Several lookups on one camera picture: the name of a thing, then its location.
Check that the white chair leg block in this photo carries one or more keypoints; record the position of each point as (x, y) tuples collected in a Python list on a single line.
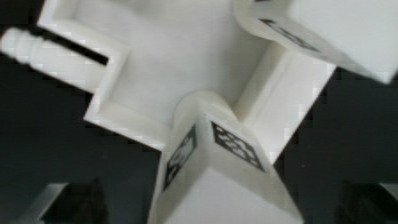
[(218, 187)]

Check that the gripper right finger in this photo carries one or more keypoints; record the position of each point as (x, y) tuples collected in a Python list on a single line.
[(367, 203)]

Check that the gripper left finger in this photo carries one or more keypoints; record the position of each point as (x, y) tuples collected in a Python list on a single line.
[(69, 204)]

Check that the white chair leg with tag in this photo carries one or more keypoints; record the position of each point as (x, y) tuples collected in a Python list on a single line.
[(339, 30)]

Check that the white chair seat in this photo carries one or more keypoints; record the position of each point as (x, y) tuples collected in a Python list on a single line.
[(140, 50)]

